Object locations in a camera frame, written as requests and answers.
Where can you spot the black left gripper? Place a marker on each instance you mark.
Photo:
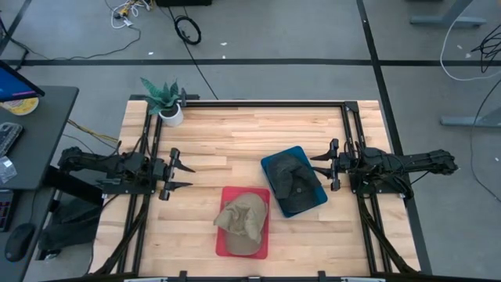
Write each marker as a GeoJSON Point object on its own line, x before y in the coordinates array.
{"type": "Point", "coordinates": [160, 170]}

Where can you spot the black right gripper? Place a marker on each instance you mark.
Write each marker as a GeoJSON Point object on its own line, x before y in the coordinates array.
{"type": "Point", "coordinates": [346, 162]}

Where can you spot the blue plastic bin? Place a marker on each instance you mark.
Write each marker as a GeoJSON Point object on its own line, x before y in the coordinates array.
{"type": "Point", "coordinates": [319, 197]}

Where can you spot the black baseball cap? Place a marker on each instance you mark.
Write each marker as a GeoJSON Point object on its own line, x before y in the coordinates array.
{"type": "Point", "coordinates": [283, 172]}
{"type": "Point", "coordinates": [302, 200]}

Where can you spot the translucent pink plastic bin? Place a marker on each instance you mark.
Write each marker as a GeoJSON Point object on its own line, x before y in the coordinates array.
{"type": "Point", "coordinates": [235, 190]}

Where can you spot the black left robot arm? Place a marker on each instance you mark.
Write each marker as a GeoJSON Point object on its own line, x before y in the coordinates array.
{"type": "Point", "coordinates": [102, 164]}

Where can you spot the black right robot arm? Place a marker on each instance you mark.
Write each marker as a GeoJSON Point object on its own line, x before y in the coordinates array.
{"type": "Point", "coordinates": [411, 162]}

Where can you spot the green plant in white pot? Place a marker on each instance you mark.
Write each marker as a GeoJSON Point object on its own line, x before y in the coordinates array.
{"type": "Point", "coordinates": [171, 117]}

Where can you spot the black desk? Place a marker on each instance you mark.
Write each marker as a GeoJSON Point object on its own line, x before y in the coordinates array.
{"type": "Point", "coordinates": [47, 133]}

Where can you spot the grey desk foot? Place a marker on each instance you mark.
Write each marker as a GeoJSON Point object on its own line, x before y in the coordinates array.
{"type": "Point", "coordinates": [469, 120]}
{"type": "Point", "coordinates": [446, 20]}

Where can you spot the yellow round disc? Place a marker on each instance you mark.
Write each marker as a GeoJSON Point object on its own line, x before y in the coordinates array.
{"type": "Point", "coordinates": [24, 107]}

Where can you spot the clear plastic bag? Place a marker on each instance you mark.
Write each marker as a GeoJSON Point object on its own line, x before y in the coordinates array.
{"type": "Point", "coordinates": [7, 170]}

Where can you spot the black computer mouse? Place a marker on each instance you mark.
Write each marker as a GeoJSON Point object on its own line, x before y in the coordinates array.
{"type": "Point", "coordinates": [19, 241]}

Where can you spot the black box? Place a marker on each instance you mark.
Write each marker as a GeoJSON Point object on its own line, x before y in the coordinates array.
{"type": "Point", "coordinates": [184, 2]}

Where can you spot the small grey keyboard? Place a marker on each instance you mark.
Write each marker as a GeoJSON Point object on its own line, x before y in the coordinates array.
{"type": "Point", "coordinates": [8, 137]}

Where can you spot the dark keyboard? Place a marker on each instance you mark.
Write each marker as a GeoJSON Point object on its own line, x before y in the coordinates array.
{"type": "Point", "coordinates": [6, 211]}

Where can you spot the computer monitor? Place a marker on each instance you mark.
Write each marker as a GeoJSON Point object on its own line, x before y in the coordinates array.
{"type": "Point", "coordinates": [11, 84]}

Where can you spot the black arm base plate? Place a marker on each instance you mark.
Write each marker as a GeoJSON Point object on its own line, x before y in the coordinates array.
{"type": "Point", "coordinates": [117, 189]}
{"type": "Point", "coordinates": [354, 188]}

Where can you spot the black aluminium table frame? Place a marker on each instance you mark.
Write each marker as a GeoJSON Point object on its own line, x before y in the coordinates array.
{"type": "Point", "coordinates": [274, 105]}

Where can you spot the silver bracket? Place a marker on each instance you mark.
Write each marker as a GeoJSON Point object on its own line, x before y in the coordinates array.
{"type": "Point", "coordinates": [364, 280]}
{"type": "Point", "coordinates": [145, 280]}

